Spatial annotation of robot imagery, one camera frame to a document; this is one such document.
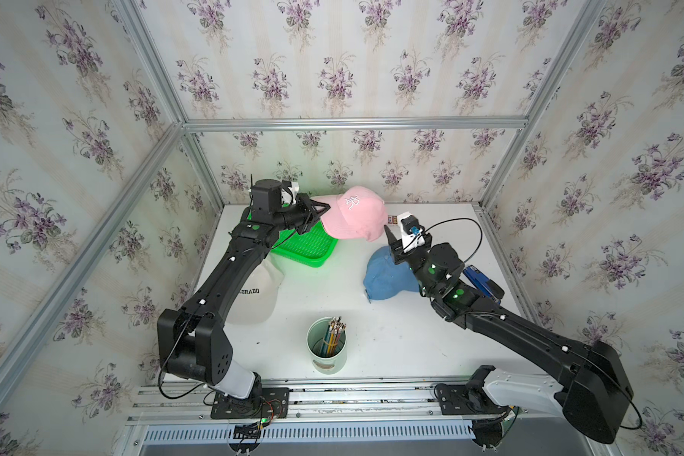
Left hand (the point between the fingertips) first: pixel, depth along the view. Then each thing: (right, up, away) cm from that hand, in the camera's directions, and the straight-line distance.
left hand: (332, 206), depth 75 cm
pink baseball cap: (+6, -1, +4) cm, 7 cm away
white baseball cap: (-25, -28, +16) cm, 40 cm away
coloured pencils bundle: (+1, -31, -6) cm, 32 cm away
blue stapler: (+51, -24, +20) cm, 60 cm away
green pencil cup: (-5, -35, 0) cm, 36 cm away
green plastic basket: (-10, -12, +27) cm, 31 cm away
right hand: (+17, -4, -3) cm, 18 cm away
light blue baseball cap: (+16, -22, +13) cm, 30 cm away
